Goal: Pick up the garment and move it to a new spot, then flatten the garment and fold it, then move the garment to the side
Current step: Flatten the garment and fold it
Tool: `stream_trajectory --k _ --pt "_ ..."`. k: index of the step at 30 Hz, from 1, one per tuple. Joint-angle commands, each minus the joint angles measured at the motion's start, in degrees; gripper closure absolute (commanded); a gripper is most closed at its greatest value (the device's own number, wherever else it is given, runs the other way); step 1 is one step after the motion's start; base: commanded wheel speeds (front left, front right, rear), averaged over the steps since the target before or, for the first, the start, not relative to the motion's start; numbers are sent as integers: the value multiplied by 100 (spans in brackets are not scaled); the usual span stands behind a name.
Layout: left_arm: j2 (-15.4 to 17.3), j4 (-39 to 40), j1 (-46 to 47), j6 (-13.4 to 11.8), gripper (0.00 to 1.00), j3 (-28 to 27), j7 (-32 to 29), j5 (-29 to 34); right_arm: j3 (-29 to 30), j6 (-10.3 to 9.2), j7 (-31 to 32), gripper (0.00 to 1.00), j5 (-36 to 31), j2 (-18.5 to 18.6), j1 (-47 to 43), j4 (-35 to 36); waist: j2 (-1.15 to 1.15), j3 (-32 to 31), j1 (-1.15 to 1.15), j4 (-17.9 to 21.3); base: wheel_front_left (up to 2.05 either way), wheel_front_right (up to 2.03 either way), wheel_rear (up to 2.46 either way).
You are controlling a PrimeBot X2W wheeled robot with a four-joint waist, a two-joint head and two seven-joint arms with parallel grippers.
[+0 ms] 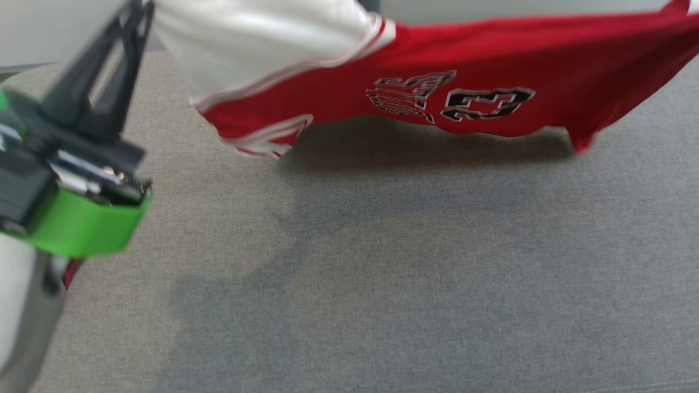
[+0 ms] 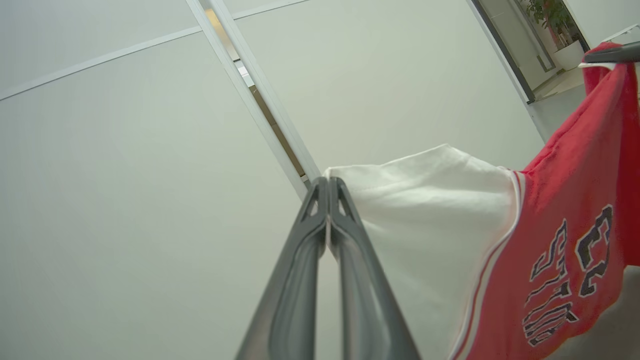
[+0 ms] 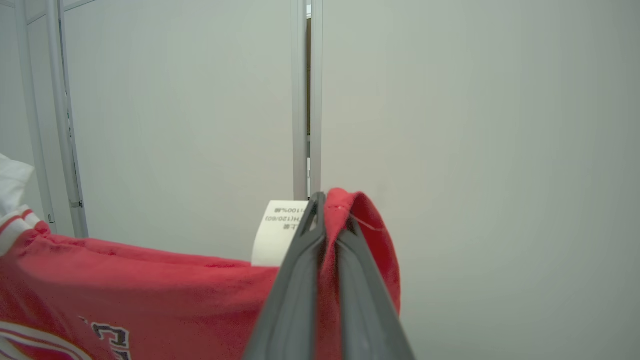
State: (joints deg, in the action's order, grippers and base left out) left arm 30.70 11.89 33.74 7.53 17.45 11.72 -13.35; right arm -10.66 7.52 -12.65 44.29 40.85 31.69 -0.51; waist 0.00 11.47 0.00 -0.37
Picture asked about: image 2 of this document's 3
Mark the white wall trim strip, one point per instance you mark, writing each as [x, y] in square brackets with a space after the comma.
[100, 62]

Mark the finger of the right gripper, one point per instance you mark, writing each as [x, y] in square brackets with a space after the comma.
[615, 53]

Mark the slotted grey partition post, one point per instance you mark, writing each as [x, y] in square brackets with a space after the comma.
[275, 120]

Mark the green potted plant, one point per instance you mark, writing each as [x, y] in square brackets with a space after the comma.
[550, 15]

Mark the red jersey with black print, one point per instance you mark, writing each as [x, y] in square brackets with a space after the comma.
[550, 225]

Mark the dark door frame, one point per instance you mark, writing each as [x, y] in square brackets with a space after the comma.
[508, 50]

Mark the white plant pot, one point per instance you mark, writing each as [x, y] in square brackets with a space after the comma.
[570, 55]

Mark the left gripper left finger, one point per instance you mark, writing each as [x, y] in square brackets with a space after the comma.
[285, 310]

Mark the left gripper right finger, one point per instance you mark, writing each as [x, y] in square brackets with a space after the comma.
[370, 320]

